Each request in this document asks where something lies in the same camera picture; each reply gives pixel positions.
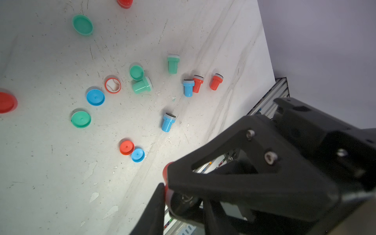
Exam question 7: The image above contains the green stamp lying center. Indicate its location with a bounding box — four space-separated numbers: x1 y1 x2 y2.
132 76 153 94

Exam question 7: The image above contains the red cap upper left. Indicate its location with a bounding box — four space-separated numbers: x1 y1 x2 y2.
0 92 18 114

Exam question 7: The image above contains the blue cap middle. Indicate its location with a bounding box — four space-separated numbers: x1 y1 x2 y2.
86 89 105 106

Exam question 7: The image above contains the green cap near stamp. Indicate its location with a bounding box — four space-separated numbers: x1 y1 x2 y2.
129 64 145 81

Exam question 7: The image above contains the red white ring cap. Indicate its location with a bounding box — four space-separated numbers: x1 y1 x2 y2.
104 77 121 94

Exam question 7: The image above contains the red cap lower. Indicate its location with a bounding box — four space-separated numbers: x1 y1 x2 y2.
119 140 135 156

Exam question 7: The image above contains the green stamp right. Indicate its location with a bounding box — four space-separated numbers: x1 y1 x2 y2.
167 54 180 74

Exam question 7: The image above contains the green cap middle left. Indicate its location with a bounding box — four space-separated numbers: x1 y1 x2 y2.
71 111 91 128

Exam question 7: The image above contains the green cap upper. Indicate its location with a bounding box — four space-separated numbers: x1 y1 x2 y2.
72 15 94 36

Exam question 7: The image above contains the blue stamp right cluster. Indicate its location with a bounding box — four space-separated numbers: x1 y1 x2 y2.
183 79 195 98

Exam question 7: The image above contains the blue cap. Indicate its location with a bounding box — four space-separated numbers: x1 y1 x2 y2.
86 89 105 106
131 148 145 163

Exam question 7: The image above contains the blue cap lower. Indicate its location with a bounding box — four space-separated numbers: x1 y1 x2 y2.
131 148 145 163

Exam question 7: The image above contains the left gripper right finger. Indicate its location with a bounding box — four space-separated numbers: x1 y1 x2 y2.
167 115 340 221

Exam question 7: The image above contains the red stamp right cluster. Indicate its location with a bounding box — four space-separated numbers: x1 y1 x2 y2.
193 75 204 93

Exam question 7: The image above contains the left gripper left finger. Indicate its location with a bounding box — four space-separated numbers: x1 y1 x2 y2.
130 183 165 235

